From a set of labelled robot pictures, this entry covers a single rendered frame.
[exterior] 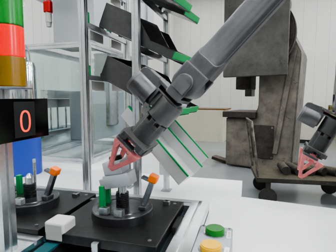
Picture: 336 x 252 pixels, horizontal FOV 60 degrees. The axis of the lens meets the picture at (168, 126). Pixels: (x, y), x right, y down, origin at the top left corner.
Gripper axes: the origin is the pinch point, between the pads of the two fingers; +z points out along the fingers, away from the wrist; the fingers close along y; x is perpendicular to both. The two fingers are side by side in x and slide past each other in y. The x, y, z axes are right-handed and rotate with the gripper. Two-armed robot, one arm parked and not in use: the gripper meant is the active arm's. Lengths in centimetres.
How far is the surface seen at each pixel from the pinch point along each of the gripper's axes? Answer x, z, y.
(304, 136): 191, -48, -791
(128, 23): -30.1, -22.4, -22.9
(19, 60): -20.5, -10.1, 19.3
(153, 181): 8.7, -4.0, 0.9
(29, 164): -41, 63, -55
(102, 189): 1.8, 5.9, 2.0
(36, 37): -343, 156, -407
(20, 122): -13.3, -2.8, 20.1
